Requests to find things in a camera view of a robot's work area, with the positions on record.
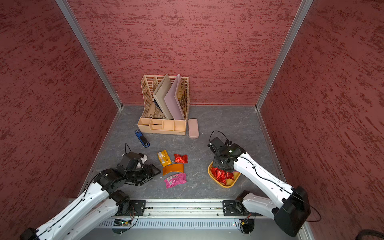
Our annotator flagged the beige plastic file organizer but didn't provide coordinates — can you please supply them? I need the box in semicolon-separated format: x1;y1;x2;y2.
138;74;190;135

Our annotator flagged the pink eraser case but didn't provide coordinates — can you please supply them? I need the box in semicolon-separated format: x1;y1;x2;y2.
188;119;200;139

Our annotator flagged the yellow tea bag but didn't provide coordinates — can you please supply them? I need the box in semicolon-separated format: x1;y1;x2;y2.
157;150;172;167

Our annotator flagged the magenta tea bag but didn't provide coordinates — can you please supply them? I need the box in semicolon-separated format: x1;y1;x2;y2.
165;173;188;189

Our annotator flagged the pink folder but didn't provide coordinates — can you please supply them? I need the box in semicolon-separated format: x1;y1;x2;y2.
164;74;185;120

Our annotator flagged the beige folder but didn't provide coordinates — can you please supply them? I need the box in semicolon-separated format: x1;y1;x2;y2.
154;74;174;120

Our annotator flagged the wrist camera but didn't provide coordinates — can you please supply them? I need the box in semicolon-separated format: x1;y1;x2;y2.
117;152;148;173
208;137;229;156

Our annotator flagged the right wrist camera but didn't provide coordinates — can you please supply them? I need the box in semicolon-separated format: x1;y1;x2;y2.
208;137;229;156

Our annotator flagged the yellow plastic storage box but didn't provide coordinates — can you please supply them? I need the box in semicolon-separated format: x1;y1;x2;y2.
208;162;241;189

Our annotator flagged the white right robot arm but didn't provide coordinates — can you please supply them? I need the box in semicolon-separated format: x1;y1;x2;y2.
208;138;313;237

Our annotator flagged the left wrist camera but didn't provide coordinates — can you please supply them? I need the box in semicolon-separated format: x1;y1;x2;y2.
117;152;148;173

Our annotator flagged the blue stapler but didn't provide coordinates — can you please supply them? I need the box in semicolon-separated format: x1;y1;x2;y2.
135;130;150;148

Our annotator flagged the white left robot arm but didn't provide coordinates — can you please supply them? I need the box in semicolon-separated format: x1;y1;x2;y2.
20;164;161;240

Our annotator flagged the red tea bag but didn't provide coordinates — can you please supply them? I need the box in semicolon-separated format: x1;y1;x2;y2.
210;168;234;185
174;154;188;164

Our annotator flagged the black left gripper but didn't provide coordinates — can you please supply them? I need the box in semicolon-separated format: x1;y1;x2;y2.
125;164;162;186

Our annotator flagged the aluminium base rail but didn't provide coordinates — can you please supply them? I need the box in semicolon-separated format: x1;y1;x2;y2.
49;198;316;240

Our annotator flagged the orange tea bag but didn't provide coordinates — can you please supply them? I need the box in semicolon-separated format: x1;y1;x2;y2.
163;164;184;176

